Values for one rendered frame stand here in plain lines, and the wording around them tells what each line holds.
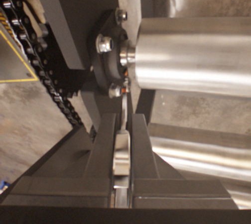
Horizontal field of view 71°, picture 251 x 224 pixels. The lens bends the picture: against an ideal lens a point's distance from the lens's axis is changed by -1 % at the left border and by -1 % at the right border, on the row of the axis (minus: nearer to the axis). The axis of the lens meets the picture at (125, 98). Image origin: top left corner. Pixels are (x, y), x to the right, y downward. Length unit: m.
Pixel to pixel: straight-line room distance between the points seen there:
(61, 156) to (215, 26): 0.25
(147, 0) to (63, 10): 0.63
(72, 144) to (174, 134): 0.30
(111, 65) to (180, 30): 0.11
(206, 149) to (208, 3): 0.88
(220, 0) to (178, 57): 0.96
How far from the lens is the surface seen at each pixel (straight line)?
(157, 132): 0.48
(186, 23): 0.27
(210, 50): 0.25
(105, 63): 0.28
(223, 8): 1.21
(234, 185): 0.79
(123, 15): 0.33
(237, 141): 0.51
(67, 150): 0.24
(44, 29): 0.30
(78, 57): 0.25
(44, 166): 0.21
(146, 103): 0.97
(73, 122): 0.38
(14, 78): 1.62
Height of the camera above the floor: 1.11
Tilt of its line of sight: 40 degrees down
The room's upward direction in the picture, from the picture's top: 162 degrees counter-clockwise
